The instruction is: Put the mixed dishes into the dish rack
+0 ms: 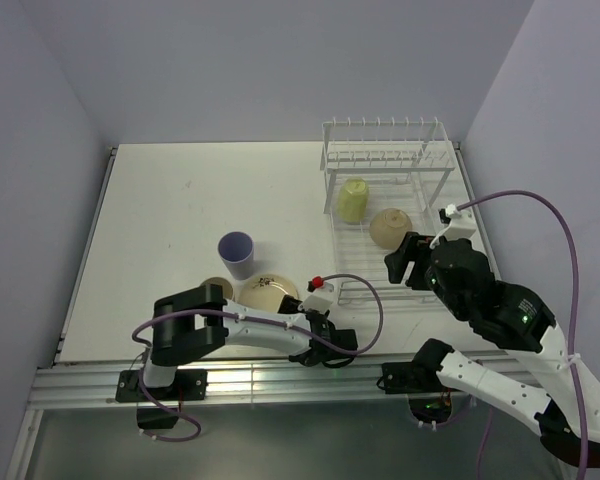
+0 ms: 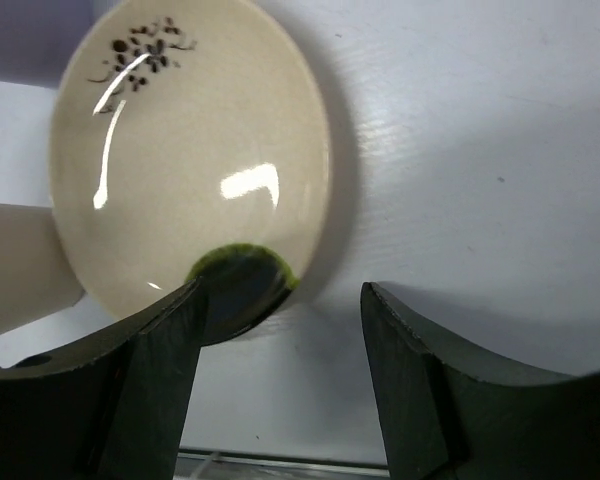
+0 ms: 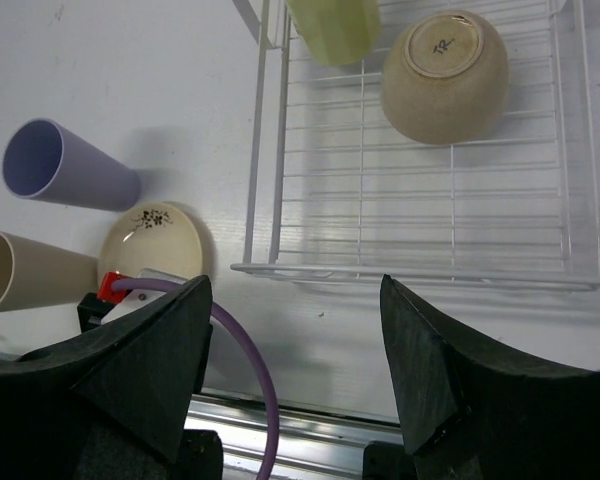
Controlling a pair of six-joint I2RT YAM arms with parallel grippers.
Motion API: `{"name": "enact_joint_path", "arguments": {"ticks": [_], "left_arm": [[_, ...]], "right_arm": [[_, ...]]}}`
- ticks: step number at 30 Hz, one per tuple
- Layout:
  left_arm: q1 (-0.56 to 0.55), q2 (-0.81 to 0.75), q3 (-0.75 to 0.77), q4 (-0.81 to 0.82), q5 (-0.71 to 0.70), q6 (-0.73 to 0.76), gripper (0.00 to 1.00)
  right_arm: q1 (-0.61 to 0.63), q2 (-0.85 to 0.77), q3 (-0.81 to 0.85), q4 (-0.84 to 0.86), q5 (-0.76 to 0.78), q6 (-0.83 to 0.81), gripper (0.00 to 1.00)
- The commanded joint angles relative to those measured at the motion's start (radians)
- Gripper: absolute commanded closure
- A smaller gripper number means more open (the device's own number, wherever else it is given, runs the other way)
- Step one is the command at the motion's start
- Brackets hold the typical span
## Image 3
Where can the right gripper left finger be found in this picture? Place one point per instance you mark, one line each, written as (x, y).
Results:
(110, 403)

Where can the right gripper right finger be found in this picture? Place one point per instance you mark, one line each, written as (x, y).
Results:
(472, 407)

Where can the cream floral plate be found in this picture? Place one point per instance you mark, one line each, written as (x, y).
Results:
(165, 237)

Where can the white ceramic bowl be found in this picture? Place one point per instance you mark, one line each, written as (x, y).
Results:
(445, 79)

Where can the yellow-green mug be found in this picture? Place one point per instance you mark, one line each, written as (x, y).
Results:
(338, 32)

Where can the beige plastic cup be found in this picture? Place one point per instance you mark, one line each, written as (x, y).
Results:
(35, 274)

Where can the purple plastic cup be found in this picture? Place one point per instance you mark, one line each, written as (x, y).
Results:
(44, 161)

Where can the aluminium front rail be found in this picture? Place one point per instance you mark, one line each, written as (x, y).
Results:
(311, 446)

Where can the white wire dish rack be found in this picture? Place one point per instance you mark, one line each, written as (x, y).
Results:
(336, 195)

